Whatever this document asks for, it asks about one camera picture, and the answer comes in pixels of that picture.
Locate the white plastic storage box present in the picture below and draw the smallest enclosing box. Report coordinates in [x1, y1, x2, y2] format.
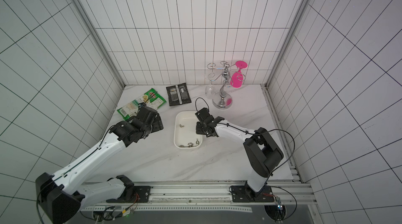
[173, 111, 203, 150]

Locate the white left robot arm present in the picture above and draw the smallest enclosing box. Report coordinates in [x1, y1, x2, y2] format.
[35, 106, 163, 224]

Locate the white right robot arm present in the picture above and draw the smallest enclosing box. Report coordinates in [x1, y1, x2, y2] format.
[195, 108, 284, 194]

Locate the green chips bag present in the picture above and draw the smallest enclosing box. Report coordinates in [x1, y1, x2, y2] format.
[117, 88, 166, 120]

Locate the chrome glass holder stand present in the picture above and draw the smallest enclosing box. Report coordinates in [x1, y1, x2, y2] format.
[207, 61, 236, 109]

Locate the clear wine glass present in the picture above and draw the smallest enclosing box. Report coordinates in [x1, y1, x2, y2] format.
[205, 72, 216, 99]

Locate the black snack packet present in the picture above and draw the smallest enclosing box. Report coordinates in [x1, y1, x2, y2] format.
[166, 83, 192, 106]

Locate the pink wine glass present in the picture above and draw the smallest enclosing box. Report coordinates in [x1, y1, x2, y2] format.
[230, 61, 248, 88]

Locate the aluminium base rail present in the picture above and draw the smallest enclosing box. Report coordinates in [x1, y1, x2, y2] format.
[85, 180, 317, 213]

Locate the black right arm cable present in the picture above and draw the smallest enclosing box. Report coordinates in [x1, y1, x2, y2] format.
[194, 97, 297, 221]

